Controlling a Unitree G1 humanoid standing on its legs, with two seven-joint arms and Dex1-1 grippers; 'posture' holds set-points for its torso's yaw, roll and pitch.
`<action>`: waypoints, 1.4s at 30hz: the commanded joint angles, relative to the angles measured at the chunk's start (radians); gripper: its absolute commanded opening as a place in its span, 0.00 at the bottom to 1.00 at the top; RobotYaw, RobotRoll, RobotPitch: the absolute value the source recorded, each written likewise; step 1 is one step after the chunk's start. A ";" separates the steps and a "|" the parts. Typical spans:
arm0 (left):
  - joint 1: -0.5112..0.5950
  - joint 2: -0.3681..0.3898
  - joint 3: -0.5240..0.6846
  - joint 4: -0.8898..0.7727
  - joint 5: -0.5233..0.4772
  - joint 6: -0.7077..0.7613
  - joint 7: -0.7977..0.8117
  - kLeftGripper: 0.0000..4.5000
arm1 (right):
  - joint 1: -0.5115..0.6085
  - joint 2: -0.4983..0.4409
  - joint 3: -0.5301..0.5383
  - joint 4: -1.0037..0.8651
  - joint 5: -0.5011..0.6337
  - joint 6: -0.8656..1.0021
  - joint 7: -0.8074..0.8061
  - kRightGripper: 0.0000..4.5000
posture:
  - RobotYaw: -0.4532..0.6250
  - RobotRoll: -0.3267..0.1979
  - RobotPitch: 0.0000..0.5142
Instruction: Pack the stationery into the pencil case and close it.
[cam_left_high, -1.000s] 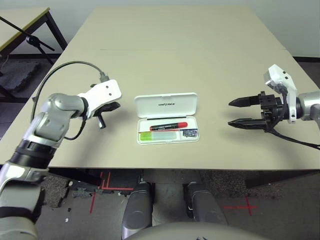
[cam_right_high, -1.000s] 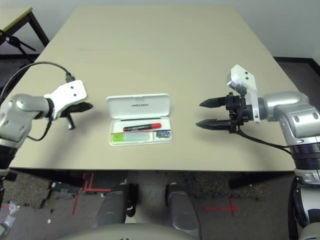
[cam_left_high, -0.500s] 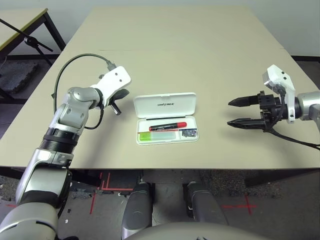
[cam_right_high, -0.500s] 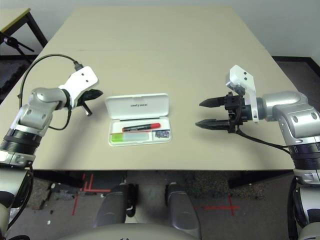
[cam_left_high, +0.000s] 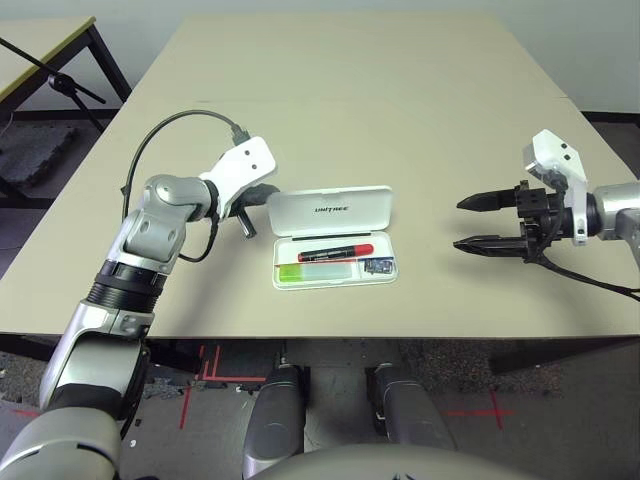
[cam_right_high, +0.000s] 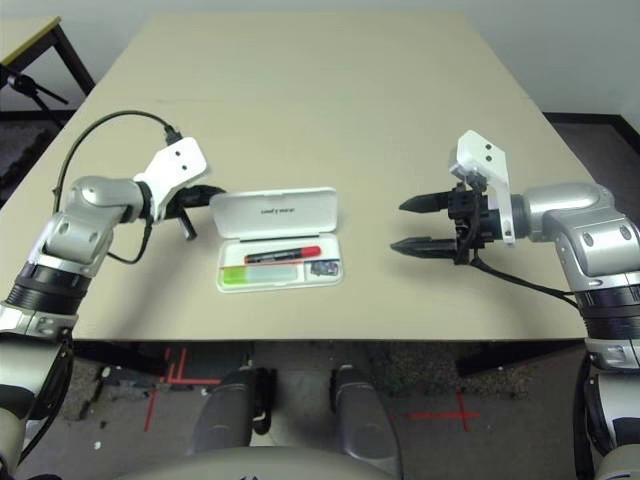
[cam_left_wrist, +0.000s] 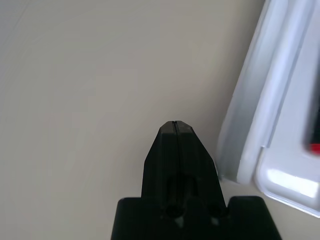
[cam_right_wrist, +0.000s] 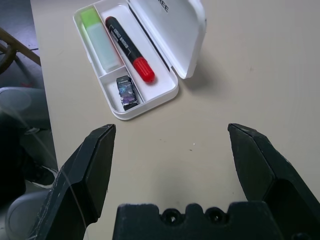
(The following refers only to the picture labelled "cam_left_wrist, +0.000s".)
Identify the white plastic pencil case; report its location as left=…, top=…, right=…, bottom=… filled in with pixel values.
left=216, top=0, right=320, bottom=218

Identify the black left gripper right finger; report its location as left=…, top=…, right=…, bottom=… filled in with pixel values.
left=175, top=120, right=228, bottom=213

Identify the black marker with red cap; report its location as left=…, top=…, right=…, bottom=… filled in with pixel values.
left=303, top=119, right=320, bottom=157

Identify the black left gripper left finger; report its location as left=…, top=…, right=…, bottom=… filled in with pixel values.
left=141, top=120, right=182, bottom=214

